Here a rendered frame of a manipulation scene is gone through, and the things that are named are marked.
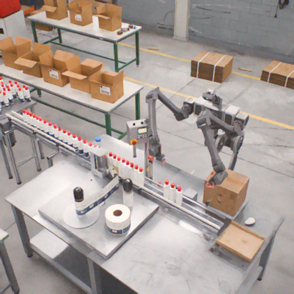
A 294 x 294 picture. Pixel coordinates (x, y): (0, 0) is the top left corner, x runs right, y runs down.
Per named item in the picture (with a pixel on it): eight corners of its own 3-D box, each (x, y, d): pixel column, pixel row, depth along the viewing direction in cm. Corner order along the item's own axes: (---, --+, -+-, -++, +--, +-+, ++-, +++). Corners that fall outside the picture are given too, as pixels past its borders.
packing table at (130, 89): (3, 113, 626) (-9, 69, 579) (40, 93, 679) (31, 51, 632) (111, 160, 527) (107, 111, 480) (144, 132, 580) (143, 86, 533)
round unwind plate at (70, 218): (55, 217, 325) (55, 216, 324) (81, 197, 344) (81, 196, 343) (81, 234, 309) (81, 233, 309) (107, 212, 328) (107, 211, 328)
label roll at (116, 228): (101, 228, 314) (100, 215, 306) (116, 213, 328) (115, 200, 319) (121, 238, 306) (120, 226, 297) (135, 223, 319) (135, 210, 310)
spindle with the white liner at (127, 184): (121, 207, 334) (119, 181, 316) (128, 201, 339) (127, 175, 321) (129, 211, 329) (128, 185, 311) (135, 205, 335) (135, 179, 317)
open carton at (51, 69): (37, 84, 541) (32, 58, 518) (58, 71, 572) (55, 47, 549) (58, 90, 525) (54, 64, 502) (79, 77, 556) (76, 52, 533)
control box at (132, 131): (127, 139, 344) (126, 122, 333) (145, 136, 348) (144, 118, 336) (130, 146, 336) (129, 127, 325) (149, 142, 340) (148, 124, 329)
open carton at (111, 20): (92, 29, 714) (91, 8, 692) (108, 22, 741) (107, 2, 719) (109, 34, 693) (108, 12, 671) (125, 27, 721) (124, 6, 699)
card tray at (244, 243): (215, 242, 308) (215, 239, 306) (231, 223, 325) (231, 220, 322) (250, 262, 293) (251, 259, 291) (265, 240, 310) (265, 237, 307)
